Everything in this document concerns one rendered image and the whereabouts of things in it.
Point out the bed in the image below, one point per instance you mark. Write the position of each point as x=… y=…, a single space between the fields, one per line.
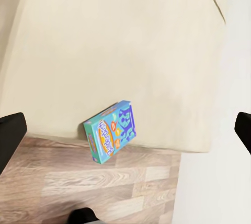
x=63 y=62

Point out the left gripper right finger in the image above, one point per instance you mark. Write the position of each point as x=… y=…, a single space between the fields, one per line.
x=243 y=129

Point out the board game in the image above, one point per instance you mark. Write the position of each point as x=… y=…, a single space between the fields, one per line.
x=110 y=131

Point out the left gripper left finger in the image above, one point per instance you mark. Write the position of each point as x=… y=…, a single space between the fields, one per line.
x=12 y=130

